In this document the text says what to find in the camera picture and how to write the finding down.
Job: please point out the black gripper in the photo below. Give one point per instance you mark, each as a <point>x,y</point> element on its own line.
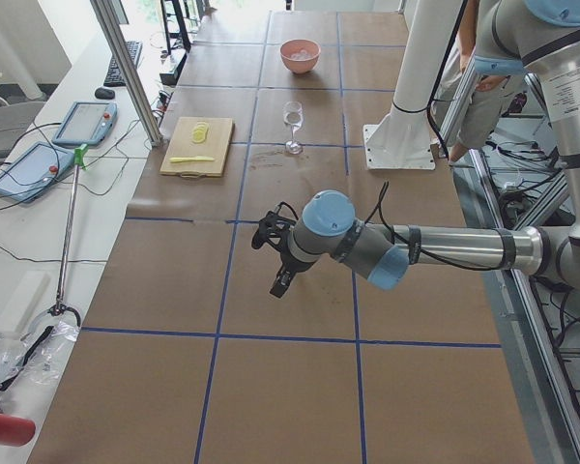
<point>288,265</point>

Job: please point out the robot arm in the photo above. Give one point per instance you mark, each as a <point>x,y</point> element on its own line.
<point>511,37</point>

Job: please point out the wine glass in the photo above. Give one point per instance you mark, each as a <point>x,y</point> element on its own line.
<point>293,119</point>

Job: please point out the ice cubes pile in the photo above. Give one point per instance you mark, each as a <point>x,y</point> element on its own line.
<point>301,55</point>

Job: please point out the wooden cutting board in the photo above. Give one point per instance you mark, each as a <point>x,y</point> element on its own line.
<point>216,145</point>

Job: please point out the yellow plastic knife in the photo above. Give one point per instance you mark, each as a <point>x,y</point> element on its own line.
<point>191,159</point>

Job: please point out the lemon slice one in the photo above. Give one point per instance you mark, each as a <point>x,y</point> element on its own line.
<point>198,138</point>

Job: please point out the lemon slice two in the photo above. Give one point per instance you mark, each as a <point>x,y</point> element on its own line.
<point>204,133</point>

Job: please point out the lemon slice three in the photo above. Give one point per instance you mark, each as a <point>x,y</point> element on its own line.
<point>201,128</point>

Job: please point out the pink bowl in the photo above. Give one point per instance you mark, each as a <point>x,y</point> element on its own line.
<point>299,67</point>

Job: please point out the green tipped reacher stick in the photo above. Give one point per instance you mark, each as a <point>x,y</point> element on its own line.
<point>59,307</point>

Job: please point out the upper teach pendant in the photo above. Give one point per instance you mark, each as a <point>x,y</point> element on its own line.
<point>87,122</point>

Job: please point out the teach pendant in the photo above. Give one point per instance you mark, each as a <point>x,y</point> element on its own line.
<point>34,172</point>
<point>87,122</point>

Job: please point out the person at desk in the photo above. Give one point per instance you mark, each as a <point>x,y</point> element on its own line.
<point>491,95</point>

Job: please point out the clear plastic bag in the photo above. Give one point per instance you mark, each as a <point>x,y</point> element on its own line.
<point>39,357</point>

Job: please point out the black computer mouse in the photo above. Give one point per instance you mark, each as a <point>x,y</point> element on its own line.
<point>103,93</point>

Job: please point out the lower teach pendant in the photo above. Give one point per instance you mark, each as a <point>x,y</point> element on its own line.
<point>34,172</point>

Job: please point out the red cylinder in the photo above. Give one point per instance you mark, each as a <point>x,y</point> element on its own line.
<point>16,432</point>

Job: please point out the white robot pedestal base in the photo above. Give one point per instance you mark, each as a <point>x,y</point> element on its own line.
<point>402,139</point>

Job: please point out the aluminium truss frame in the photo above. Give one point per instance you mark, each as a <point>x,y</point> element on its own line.
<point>543,247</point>

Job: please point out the aluminium frame post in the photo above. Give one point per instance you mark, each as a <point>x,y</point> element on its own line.
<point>108,21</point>

